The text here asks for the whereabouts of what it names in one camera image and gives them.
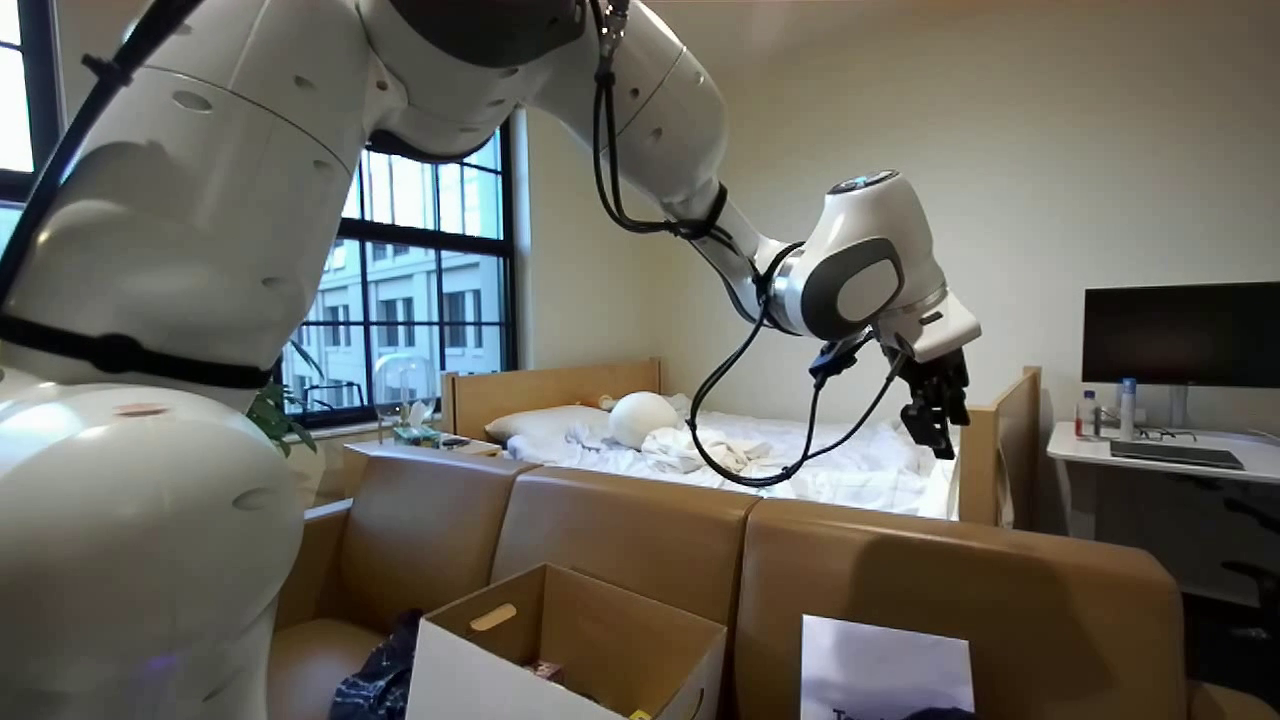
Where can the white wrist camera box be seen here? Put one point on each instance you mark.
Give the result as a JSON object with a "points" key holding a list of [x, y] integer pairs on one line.
{"points": [[951, 328]]}

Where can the black keyboard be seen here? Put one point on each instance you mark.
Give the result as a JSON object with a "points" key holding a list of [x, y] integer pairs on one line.
{"points": [[1174, 452]]}

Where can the black computer monitor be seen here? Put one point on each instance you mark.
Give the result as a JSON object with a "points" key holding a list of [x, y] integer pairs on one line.
{"points": [[1183, 335]]}

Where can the tall clear bottle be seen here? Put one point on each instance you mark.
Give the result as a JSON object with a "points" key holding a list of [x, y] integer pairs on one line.
{"points": [[1128, 406]]}

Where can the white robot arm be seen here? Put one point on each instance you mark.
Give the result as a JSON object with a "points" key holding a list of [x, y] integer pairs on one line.
{"points": [[202, 264]]}

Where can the white desk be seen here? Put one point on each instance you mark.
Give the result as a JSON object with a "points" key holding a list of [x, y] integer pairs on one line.
{"points": [[1174, 522]]}

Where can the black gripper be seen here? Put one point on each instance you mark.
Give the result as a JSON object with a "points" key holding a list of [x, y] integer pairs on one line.
{"points": [[935, 384]]}

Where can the small clear bottle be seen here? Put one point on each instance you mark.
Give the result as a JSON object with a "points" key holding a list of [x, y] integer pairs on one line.
{"points": [[1089, 418]]}

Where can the white round cushion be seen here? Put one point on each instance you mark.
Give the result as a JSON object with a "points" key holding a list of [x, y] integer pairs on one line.
{"points": [[647, 418]]}

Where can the blue white patterned cloth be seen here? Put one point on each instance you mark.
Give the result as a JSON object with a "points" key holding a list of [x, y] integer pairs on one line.
{"points": [[380, 682]]}

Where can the green plant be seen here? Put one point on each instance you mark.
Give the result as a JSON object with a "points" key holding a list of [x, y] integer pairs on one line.
{"points": [[277, 422]]}

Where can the white pillow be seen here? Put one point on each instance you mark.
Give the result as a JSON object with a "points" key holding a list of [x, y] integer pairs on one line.
{"points": [[545, 426]]}

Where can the black framed window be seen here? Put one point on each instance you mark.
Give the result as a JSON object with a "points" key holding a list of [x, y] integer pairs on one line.
{"points": [[415, 282]]}

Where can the white paper sheet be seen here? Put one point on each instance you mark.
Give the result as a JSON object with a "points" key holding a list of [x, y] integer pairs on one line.
{"points": [[880, 665]]}

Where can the white bed sheets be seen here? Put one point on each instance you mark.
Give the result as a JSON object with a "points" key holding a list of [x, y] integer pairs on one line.
{"points": [[825, 465]]}

